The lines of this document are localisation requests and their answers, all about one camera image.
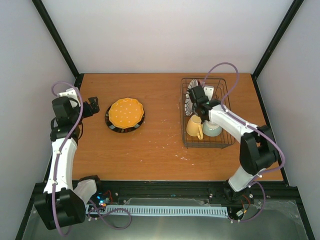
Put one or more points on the small green-lit circuit board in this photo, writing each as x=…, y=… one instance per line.
x=104, y=201

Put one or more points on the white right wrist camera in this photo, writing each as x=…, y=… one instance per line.
x=209, y=91

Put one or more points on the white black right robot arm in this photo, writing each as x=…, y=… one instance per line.
x=258, y=150

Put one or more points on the yellow scalloped plate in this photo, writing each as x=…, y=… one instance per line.
x=126, y=113

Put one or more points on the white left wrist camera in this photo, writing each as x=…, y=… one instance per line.
x=70, y=93

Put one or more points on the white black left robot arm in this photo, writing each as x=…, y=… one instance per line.
x=61, y=204

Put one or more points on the dark wire dish rack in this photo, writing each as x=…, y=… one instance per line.
x=229, y=135

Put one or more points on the green patterned small bowl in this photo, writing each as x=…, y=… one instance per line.
x=211, y=129

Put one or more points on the light blue slotted cable duct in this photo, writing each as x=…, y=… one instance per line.
x=159, y=211

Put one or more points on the dark striped bottom plate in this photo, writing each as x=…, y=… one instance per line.
x=116, y=129

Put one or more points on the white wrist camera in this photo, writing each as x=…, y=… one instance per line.
x=209, y=91
x=70, y=93

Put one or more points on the black frame post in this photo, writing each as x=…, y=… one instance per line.
x=47, y=20
x=282, y=28

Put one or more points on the black left frame post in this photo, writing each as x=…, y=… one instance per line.
x=47, y=20

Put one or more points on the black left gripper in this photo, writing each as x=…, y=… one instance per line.
x=90, y=112

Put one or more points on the black right frame post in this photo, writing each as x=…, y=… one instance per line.
x=282, y=28

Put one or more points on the white plate with blue stripes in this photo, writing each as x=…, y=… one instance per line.
x=188, y=103

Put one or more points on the yellow ceramic mug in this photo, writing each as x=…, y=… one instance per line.
x=194, y=127

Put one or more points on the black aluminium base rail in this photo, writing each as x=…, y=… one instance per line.
x=211, y=192

